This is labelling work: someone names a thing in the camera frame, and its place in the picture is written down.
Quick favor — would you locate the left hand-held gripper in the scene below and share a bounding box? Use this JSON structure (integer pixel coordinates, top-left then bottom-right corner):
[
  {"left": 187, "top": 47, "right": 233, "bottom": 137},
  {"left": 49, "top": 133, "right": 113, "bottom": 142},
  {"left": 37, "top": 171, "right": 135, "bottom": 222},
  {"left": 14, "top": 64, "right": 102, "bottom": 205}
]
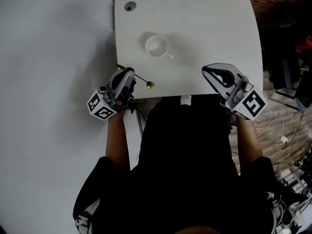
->
[{"left": 87, "top": 68, "right": 137, "bottom": 121}]

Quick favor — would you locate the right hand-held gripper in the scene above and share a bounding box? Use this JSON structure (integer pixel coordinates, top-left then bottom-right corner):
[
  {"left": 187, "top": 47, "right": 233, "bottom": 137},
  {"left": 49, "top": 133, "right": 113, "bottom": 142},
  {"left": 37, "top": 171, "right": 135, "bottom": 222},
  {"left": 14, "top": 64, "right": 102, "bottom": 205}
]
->
[{"left": 201, "top": 62, "right": 267, "bottom": 121}]

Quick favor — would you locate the small gold spoon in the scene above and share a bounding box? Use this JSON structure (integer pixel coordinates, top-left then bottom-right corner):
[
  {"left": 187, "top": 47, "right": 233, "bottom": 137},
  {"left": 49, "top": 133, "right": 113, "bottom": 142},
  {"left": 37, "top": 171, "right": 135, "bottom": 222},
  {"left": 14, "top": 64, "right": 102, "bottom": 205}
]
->
[{"left": 116, "top": 64, "right": 156, "bottom": 90}]

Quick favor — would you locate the white cup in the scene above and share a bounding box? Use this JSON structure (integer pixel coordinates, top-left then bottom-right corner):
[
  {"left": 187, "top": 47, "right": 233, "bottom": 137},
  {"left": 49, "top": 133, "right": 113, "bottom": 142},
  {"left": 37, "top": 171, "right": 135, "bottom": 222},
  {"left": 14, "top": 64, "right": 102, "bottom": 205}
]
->
[{"left": 144, "top": 35, "right": 175, "bottom": 60}]

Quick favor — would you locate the person's right forearm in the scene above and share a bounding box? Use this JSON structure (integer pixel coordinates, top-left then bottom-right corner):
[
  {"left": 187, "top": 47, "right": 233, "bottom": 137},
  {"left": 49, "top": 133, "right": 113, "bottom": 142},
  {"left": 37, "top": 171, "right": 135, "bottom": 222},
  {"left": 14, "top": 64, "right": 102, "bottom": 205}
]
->
[{"left": 235, "top": 117, "right": 264, "bottom": 166}]

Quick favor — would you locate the person's left forearm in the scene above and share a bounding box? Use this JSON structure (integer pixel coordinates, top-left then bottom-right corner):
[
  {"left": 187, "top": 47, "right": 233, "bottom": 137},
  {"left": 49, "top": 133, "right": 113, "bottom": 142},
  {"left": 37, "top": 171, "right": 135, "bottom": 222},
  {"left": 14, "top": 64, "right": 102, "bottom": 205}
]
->
[{"left": 105, "top": 111, "right": 131, "bottom": 172}]

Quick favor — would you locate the black chair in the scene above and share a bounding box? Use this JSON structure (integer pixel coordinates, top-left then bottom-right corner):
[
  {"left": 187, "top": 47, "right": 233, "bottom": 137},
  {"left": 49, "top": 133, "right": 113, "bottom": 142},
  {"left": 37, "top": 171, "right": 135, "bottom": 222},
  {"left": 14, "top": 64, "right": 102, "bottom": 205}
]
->
[{"left": 265, "top": 25, "right": 312, "bottom": 107}]

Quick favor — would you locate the blue chair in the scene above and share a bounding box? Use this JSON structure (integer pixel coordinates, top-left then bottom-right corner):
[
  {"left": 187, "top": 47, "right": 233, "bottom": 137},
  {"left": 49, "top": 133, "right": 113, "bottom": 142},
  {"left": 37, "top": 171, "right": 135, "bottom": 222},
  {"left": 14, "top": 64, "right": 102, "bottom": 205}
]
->
[{"left": 294, "top": 97, "right": 306, "bottom": 115}]

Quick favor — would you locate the white table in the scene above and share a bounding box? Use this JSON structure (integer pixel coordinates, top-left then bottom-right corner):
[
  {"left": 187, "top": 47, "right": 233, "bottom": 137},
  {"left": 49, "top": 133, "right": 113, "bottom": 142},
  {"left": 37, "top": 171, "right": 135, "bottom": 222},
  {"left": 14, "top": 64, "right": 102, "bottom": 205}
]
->
[{"left": 114, "top": 0, "right": 265, "bottom": 100}]

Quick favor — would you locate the red plastic object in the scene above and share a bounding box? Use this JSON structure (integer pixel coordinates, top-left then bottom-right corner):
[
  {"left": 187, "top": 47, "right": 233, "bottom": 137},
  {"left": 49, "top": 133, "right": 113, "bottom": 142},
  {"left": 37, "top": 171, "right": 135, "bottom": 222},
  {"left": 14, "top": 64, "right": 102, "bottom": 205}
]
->
[{"left": 295, "top": 35, "right": 312, "bottom": 51}]

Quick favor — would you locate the person's black clothing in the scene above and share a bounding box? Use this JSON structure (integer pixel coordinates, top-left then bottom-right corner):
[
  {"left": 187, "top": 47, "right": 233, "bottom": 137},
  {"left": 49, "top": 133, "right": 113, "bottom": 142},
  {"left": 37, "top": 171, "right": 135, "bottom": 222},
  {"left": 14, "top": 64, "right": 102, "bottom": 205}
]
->
[{"left": 72, "top": 95, "right": 279, "bottom": 234}]

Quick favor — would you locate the white cable with plug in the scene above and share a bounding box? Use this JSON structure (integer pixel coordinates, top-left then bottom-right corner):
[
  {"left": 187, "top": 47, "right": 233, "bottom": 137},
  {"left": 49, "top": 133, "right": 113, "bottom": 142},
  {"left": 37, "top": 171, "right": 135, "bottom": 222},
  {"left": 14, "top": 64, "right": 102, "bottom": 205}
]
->
[{"left": 256, "top": 116, "right": 290, "bottom": 151}]

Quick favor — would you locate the grey round cable grommet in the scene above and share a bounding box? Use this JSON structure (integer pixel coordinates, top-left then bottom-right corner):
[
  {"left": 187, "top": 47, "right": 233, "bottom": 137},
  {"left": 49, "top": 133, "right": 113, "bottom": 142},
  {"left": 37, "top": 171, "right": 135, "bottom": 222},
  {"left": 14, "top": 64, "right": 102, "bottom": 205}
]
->
[{"left": 124, "top": 0, "right": 137, "bottom": 12}]

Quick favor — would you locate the white grey harness strap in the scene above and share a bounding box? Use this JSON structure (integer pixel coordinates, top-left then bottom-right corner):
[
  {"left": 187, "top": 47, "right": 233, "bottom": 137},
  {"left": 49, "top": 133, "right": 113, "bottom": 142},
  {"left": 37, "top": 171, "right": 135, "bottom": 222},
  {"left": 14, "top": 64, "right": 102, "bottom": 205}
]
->
[
  {"left": 265, "top": 191, "right": 289, "bottom": 234},
  {"left": 74, "top": 198, "right": 101, "bottom": 234}
]

